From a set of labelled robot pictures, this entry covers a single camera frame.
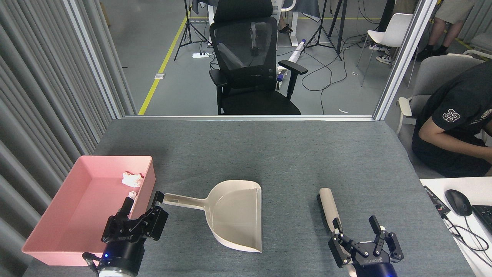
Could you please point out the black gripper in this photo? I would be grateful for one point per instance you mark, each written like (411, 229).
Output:
(123, 254)
(374, 267)

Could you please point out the white paper ball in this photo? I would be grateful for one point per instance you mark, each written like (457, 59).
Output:
(132, 179)
(133, 193)

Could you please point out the beige hand brush black bristles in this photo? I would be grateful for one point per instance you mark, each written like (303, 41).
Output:
(330, 206)

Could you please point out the beige plastic dustpan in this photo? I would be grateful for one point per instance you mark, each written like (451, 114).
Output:
(238, 219)

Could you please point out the person's right forearm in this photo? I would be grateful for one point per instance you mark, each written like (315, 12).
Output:
(449, 144)

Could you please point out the pink plastic bin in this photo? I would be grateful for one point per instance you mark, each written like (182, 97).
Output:
(77, 215)

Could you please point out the small black controller device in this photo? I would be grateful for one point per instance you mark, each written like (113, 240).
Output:
(436, 200)

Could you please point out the black computer mouse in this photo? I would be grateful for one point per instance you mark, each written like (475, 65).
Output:
(458, 202)

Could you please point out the white desk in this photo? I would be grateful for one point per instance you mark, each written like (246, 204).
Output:
(480, 271)

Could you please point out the black keyboard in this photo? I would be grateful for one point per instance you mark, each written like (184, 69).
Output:
(485, 217)

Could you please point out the metal floor plate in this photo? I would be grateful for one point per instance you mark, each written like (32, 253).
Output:
(159, 76)

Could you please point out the grey pleated curtain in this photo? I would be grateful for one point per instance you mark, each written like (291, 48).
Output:
(30, 96)

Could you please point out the black mesh office chair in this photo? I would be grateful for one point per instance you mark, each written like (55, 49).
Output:
(250, 100)

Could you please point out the seated person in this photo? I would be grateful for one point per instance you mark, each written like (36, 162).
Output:
(453, 96)

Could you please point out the white power strip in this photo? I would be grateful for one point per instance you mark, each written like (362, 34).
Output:
(200, 55)

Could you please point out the grey armchair white armrest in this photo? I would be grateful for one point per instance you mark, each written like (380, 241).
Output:
(430, 73)

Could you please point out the white tube with blue ends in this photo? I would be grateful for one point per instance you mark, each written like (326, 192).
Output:
(296, 50)

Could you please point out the black tripod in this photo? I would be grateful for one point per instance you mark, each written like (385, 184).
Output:
(188, 23)
(322, 27)

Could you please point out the white plastic chair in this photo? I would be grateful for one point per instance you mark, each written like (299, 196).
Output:
(396, 27)

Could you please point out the person beside white chair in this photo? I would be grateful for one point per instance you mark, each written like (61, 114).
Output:
(386, 15)

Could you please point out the person's foot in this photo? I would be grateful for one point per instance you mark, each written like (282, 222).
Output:
(286, 28)

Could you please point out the standing person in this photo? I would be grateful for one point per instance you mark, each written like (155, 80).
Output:
(457, 7)

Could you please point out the silver frame rail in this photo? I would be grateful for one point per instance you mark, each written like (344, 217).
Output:
(250, 117)

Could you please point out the silver frame post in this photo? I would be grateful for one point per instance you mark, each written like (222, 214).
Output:
(403, 57)
(96, 57)

